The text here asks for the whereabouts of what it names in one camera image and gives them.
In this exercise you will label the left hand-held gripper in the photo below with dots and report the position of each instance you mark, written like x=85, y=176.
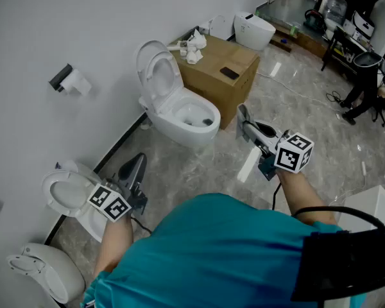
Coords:
x=109, y=202

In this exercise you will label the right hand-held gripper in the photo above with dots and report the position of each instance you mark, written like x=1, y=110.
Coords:
x=292, y=154

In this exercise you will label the person's left forearm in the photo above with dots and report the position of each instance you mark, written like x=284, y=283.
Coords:
x=115, y=242

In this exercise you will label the person's right forearm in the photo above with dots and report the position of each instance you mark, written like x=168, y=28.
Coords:
x=301, y=197

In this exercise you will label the white toilet open lid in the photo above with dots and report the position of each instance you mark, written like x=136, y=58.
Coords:
x=167, y=107

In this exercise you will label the white toilet blue label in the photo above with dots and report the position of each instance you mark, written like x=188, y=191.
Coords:
x=64, y=191

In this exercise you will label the white smart toilet black panel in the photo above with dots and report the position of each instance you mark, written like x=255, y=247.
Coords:
x=253, y=32

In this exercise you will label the white toilet raised round lid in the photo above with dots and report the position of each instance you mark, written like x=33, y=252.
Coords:
x=219, y=27

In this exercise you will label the black toilet paper holder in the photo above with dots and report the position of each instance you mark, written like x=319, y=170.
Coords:
x=59, y=77

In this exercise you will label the white toilet closed lid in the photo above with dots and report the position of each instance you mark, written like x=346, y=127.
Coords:
x=51, y=268

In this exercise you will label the black smartphone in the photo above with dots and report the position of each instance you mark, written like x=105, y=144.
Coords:
x=229, y=72

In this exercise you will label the brown cardboard box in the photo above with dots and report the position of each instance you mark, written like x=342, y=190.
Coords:
x=231, y=53

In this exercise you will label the dark wooden step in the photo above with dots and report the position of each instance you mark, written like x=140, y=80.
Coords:
x=282, y=45

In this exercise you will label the white crumpled paper wad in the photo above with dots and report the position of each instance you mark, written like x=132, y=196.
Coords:
x=194, y=58

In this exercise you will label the brown platform riser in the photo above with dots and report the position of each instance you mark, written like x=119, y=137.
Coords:
x=311, y=45

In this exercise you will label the black table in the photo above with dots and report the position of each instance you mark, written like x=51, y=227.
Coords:
x=328, y=52

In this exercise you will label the crumpled white tissue pile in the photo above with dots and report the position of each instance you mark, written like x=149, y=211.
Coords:
x=199, y=40

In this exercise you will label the small clear jar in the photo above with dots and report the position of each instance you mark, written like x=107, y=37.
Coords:
x=183, y=52

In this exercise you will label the person's teal shirt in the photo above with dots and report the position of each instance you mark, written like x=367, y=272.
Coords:
x=211, y=252

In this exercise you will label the black green machine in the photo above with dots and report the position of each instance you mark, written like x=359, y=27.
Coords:
x=314, y=21

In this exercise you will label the white carton box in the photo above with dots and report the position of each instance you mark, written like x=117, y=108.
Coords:
x=349, y=27

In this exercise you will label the white bag black print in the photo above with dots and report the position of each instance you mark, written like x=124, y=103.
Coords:
x=362, y=24

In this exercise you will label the black chest pack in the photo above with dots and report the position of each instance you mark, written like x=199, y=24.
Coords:
x=340, y=268

